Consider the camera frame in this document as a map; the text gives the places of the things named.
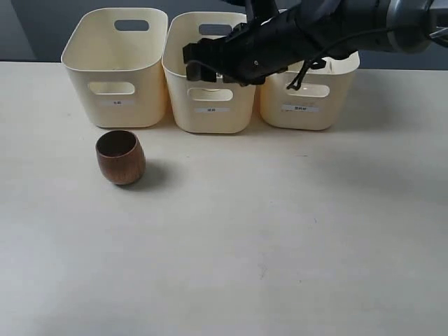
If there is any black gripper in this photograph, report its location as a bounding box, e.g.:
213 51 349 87
183 8 329 86

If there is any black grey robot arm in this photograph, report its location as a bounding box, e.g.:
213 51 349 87
183 0 447 90

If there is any left cream plastic bin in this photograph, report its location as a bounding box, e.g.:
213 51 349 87
61 8 169 128

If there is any brown wooden cup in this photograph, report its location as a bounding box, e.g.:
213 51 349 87
95 129 146 186

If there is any cream plastic bin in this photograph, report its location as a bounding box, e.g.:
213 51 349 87
61 8 169 128
260 52 360 131
162 12 256 134

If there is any right cream plastic bin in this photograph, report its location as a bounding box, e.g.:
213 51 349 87
260 52 360 131

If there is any middle cream plastic bin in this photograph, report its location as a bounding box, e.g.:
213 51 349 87
162 12 256 134

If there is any black cable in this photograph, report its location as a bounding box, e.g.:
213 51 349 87
286 27 396 90

